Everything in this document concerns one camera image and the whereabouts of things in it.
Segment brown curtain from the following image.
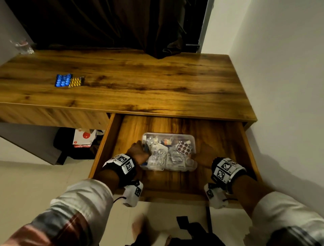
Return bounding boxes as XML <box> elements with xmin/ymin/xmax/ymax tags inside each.
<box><xmin>5</xmin><ymin>0</ymin><xmax>209</xmax><ymax>59</ymax></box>

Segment pile of medicine strips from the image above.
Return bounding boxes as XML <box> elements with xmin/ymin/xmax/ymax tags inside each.
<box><xmin>143</xmin><ymin>136</ymin><xmax>196</xmax><ymax>170</ymax></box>

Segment yellow pill blister pack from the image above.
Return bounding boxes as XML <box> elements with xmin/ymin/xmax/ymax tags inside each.
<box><xmin>67</xmin><ymin>76</ymin><xmax>85</xmax><ymax>88</ymax></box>

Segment wooden drawer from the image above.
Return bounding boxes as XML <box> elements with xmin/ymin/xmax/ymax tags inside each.
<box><xmin>88</xmin><ymin>113</ymin><xmax>263</xmax><ymax>203</ymax></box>

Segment clear drinking glass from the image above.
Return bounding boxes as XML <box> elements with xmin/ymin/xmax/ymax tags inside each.
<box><xmin>10</xmin><ymin>38</ymin><xmax>35</xmax><ymax>55</ymax></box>

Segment white window frame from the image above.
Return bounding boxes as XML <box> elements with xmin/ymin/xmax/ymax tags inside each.
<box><xmin>197</xmin><ymin>0</ymin><xmax>215</xmax><ymax>53</ymax></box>

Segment person's right hand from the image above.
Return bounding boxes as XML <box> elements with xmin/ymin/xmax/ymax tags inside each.
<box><xmin>197</xmin><ymin>145</ymin><xmax>220</xmax><ymax>170</ymax></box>

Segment person's black clothing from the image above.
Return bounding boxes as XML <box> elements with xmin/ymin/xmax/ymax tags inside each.
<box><xmin>131</xmin><ymin>216</ymin><xmax>226</xmax><ymax>246</ymax></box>

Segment person's left hand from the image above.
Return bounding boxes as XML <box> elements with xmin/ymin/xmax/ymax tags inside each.
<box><xmin>126</xmin><ymin>141</ymin><xmax>150</xmax><ymax>167</ymax></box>

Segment clear plastic medicine box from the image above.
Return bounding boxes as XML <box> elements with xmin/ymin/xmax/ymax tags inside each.
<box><xmin>140</xmin><ymin>132</ymin><xmax>198</xmax><ymax>172</ymax></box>

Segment black bag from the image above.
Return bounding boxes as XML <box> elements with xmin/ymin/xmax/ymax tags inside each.
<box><xmin>53</xmin><ymin>127</ymin><xmax>105</xmax><ymax>160</ymax></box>

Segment white red carton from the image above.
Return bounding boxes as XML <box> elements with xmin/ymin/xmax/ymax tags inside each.
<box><xmin>73</xmin><ymin>128</ymin><xmax>97</xmax><ymax>148</ymax></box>

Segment person's right forearm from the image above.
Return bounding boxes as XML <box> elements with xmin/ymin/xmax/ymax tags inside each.
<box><xmin>232</xmin><ymin>175</ymin><xmax>324</xmax><ymax>246</ymax></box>

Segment blue blister pack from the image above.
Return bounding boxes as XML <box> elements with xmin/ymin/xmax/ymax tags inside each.
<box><xmin>54</xmin><ymin>74</ymin><xmax>73</xmax><ymax>88</ymax></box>

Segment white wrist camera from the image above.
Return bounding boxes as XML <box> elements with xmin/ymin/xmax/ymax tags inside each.
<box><xmin>204</xmin><ymin>183</ymin><xmax>229</xmax><ymax>209</ymax></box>
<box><xmin>123</xmin><ymin>180</ymin><xmax>144</xmax><ymax>207</ymax></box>

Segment silver metal bracelet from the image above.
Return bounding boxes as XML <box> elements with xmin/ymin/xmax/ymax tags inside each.
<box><xmin>226</xmin><ymin>172</ymin><xmax>247</xmax><ymax>195</ymax></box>

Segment person's left forearm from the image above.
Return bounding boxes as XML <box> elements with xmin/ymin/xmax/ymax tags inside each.
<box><xmin>0</xmin><ymin>168</ymin><xmax>121</xmax><ymax>246</ymax></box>

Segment black marker wristband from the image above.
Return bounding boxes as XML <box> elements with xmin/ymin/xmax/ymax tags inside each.
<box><xmin>211</xmin><ymin>157</ymin><xmax>247</xmax><ymax>194</ymax></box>
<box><xmin>102</xmin><ymin>154</ymin><xmax>137</xmax><ymax>188</ymax></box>

